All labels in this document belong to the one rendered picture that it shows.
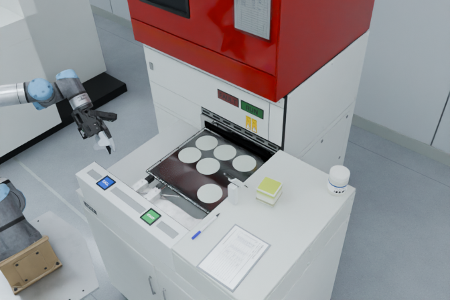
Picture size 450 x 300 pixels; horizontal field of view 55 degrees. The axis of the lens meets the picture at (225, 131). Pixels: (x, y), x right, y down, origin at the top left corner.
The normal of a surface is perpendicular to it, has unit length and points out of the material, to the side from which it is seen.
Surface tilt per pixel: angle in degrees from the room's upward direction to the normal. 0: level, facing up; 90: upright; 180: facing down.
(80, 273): 0
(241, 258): 0
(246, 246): 0
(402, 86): 90
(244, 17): 90
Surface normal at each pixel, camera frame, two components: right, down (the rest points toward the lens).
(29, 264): 0.65, 0.47
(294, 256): -0.04, -0.77
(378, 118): -0.66, 0.51
